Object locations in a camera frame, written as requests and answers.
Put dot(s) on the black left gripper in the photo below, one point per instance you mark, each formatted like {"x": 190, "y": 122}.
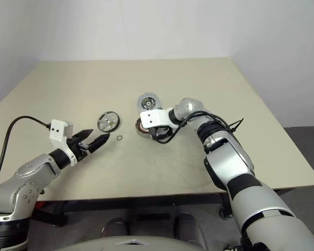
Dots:
{"x": 76, "y": 147}

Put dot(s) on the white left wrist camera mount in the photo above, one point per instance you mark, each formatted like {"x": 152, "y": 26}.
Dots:
{"x": 58, "y": 130}

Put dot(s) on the black table frame bar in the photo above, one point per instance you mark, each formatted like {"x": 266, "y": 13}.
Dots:
{"x": 133, "y": 200}

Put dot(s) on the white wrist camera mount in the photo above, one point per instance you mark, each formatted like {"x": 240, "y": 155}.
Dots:
{"x": 157, "y": 117}
{"x": 58, "y": 130}

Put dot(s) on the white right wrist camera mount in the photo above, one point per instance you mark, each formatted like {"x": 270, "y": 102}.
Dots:
{"x": 157, "y": 117}

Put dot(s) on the motor housing with copper windings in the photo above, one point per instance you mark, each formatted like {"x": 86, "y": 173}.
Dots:
{"x": 141, "y": 129}

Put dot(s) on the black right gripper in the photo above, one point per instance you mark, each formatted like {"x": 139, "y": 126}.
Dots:
{"x": 161, "y": 132}

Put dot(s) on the dark rounded shape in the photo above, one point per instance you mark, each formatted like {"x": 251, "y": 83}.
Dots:
{"x": 188, "y": 226}
{"x": 116, "y": 227}

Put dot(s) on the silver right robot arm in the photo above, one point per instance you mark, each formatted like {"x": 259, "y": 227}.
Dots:
{"x": 225, "y": 162}

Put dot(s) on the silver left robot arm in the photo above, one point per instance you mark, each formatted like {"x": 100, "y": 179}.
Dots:
{"x": 28, "y": 170}

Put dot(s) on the grey robot torso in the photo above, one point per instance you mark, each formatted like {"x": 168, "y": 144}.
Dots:
{"x": 136, "y": 244}

